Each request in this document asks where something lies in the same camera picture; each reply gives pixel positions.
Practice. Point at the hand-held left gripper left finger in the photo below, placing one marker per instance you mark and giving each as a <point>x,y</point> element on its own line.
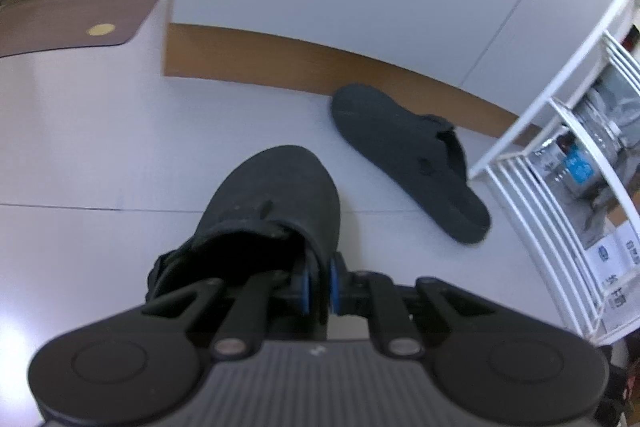
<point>306,289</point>

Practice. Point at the dark grey mule clog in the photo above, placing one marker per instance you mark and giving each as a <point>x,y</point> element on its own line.
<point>270,187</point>
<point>395,147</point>

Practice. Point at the pack of water bottles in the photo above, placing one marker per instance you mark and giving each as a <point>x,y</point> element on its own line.
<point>575,167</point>

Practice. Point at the brown door mat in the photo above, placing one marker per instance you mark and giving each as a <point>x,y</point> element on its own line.
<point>60,17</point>

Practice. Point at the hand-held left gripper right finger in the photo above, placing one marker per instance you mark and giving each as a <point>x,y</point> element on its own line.
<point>334,287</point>

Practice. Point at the white milk carton box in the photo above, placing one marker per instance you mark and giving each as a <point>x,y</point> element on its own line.
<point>612,257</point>

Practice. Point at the white metal shoe rack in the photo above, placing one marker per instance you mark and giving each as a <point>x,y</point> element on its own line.
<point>482,166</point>

